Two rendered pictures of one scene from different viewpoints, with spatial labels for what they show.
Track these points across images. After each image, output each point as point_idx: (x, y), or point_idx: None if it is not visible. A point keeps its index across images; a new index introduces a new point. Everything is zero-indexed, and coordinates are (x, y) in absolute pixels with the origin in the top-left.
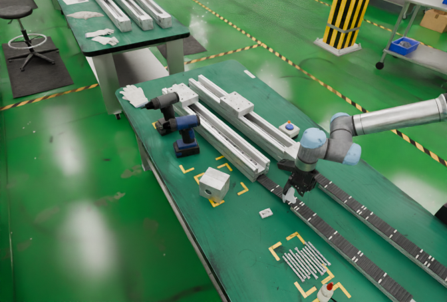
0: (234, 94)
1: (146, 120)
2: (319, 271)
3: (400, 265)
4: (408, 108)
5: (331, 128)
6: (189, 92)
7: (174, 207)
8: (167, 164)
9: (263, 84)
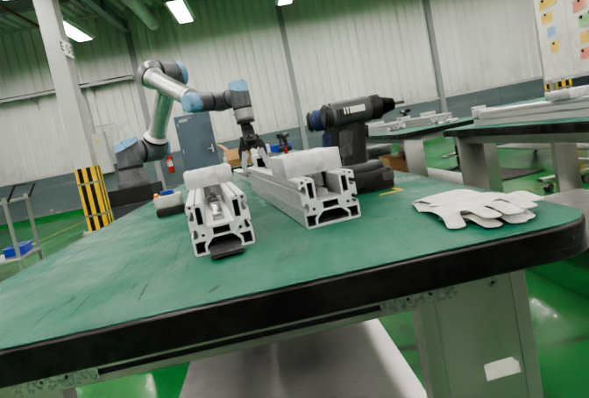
0: (194, 171)
1: (418, 190)
2: None
3: None
4: (168, 76)
5: (209, 96)
6: (283, 155)
7: (415, 381)
8: None
9: (25, 273)
